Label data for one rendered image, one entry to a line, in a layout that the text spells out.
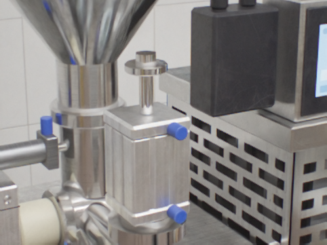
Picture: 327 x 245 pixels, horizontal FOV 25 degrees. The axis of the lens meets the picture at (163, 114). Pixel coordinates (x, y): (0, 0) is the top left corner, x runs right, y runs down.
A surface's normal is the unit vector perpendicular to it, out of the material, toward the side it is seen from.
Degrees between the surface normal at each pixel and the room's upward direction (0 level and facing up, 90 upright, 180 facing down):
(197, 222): 0
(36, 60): 90
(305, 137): 90
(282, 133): 90
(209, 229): 0
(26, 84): 90
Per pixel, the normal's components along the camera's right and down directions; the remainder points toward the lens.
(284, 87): -0.87, 0.15
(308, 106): 0.49, 0.26
